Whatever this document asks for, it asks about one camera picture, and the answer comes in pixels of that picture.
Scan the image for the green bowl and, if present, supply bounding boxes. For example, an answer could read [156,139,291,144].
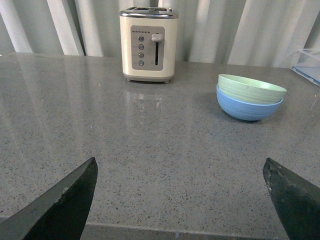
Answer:
[218,74,287,105]

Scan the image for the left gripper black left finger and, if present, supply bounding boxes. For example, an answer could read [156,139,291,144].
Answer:
[0,157,98,240]

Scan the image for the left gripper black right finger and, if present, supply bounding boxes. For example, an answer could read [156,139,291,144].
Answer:
[262,158,320,240]

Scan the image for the clear plastic container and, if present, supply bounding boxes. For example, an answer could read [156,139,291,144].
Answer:
[291,48,320,86]

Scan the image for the cream toaster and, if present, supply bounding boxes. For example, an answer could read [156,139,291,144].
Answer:
[119,6,179,83]

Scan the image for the blue bowl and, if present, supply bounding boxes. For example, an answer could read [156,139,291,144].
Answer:
[216,84,284,121]

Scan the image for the white curtain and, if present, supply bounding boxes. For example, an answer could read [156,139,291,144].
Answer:
[0,0,320,68]

